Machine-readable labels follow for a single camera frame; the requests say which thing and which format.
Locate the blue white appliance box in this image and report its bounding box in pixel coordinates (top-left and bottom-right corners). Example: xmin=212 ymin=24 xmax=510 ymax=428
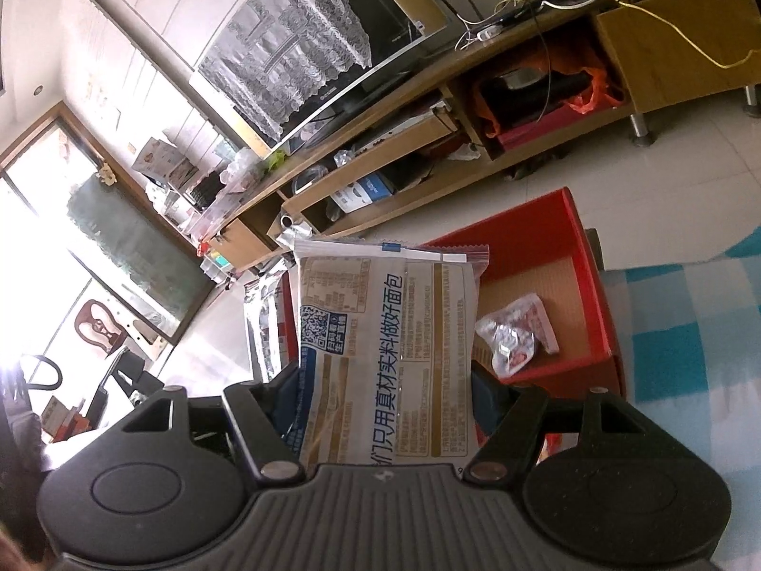
xmin=330 ymin=173 xmax=395 ymax=214

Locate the white power strip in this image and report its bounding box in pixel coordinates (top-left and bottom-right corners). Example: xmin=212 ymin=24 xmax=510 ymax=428
xmin=473 ymin=23 xmax=503 ymax=43

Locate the long wooden TV cabinet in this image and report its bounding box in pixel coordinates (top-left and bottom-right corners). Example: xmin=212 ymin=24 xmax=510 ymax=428
xmin=195 ymin=0 xmax=760 ymax=269

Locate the red cardboard box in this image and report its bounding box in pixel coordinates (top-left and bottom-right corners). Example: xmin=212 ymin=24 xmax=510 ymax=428
xmin=278 ymin=187 xmax=627 ymax=405

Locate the flat screen television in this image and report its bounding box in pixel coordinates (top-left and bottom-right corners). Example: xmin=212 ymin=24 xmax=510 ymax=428
xmin=197 ymin=0 xmax=448 ymax=148

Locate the silver snack bag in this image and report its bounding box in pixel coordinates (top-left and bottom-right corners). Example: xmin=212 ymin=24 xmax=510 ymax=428
xmin=243 ymin=264 xmax=292 ymax=383

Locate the orange plastic bag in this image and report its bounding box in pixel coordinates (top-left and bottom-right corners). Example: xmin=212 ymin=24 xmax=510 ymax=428
xmin=471 ymin=45 xmax=627 ymax=140

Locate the red white small snack packet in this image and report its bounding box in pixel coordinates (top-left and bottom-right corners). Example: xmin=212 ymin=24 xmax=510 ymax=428
xmin=475 ymin=293 xmax=560 ymax=379

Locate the blue white checkered tablecloth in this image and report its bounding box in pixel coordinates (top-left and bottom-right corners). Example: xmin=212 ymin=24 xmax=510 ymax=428
xmin=534 ymin=231 xmax=761 ymax=571

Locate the yellow cable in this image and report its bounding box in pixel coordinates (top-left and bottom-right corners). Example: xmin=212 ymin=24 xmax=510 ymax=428
xmin=543 ymin=0 xmax=757 ymax=71

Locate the white lace TV cover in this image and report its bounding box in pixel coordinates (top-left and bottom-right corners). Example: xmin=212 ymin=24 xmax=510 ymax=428
xmin=199 ymin=0 xmax=371 ymax=140

